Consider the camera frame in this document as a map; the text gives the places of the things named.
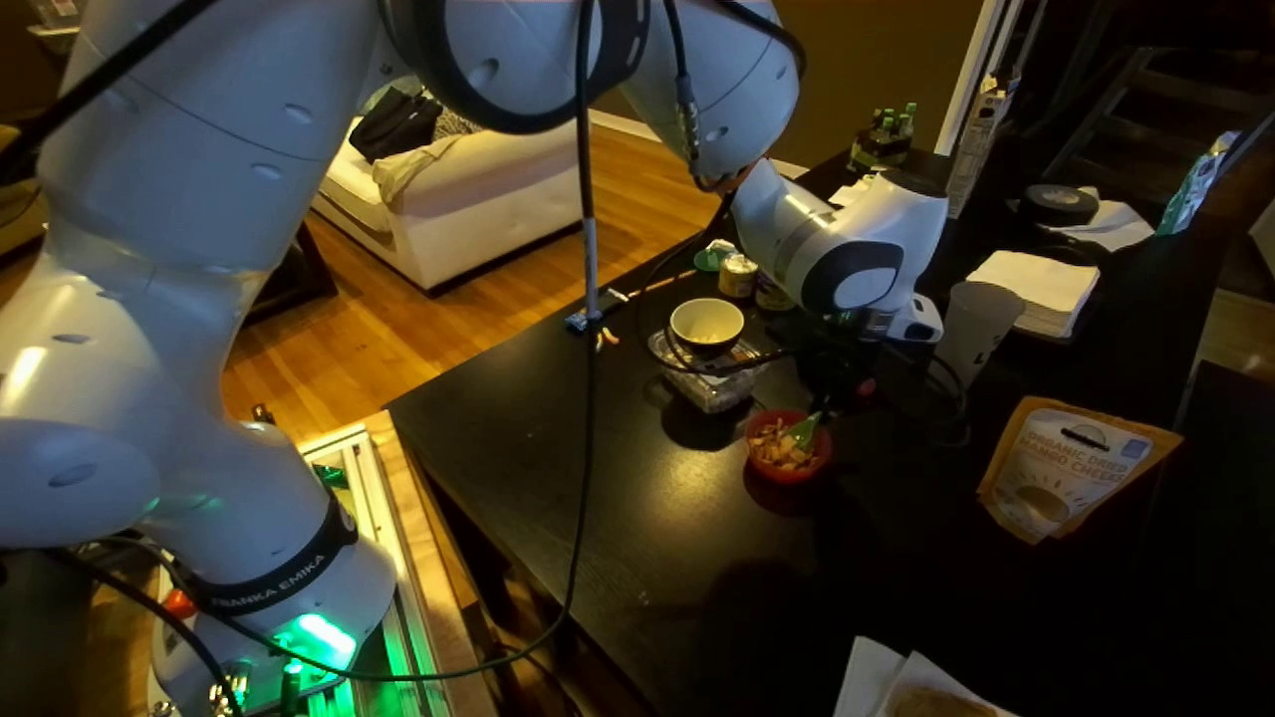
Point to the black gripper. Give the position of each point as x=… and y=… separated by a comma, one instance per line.
x=839, y=359

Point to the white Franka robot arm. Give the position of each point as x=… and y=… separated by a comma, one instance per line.
x=203, y=201

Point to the orange red bowl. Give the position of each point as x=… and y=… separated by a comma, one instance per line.
x=787, y=466

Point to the white bowl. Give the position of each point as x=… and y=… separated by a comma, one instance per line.
x=707, y=323

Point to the grey plastic cup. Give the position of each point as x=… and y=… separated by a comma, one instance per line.
x=980, y=341

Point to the green round lid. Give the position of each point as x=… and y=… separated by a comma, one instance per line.
x=713, y=262

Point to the orange pencil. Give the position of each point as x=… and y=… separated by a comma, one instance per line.
x=662, y=281

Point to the white napkin stack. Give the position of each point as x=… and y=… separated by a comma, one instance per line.
x=1039, y=289

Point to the gummy worm candy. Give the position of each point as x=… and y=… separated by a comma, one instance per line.
x=613, y=335
x=600, y=341

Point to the small green plant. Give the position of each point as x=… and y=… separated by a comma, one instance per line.
x=892, y=129

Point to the brown paper bag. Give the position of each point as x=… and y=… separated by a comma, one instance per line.
x=1069, y=465

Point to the dark round object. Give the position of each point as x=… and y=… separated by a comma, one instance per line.
x=1057, y=201

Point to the crumpled white napkin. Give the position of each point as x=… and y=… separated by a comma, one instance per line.
x=1111, y=226

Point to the white napkin under cookie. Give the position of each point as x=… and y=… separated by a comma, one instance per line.
x=864, y=679

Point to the dark wooden staircase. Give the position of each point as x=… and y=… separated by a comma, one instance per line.
x=1158, y=93

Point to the white sofa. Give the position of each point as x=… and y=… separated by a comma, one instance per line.
x=454, y=211

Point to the black item on sofa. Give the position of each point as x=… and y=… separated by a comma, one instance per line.
x=395, y=125

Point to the dark coffee table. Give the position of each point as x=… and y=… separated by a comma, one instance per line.
x=292, y=274

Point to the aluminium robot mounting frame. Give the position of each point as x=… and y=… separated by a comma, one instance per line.
x=401, y=558

